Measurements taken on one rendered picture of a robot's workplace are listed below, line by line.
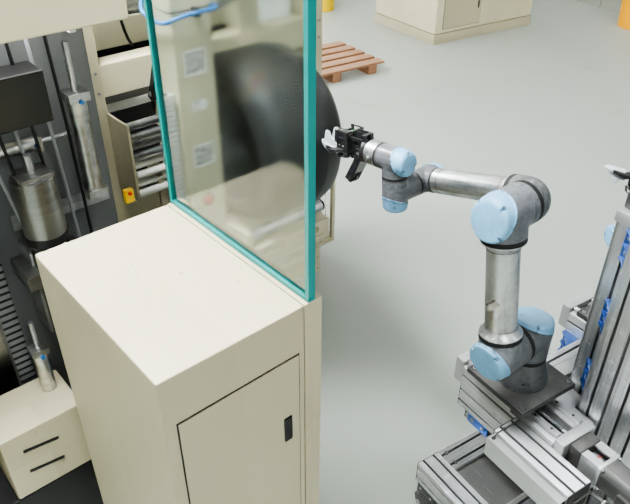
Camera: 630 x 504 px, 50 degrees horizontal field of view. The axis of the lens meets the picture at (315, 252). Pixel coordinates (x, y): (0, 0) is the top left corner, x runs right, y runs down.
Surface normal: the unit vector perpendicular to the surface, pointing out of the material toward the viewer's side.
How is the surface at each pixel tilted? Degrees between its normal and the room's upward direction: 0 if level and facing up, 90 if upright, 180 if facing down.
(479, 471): 0
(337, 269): 0
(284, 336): 90
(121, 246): 0
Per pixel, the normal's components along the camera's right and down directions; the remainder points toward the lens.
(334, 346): 0.00, -0.83
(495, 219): -0.78, 0.23
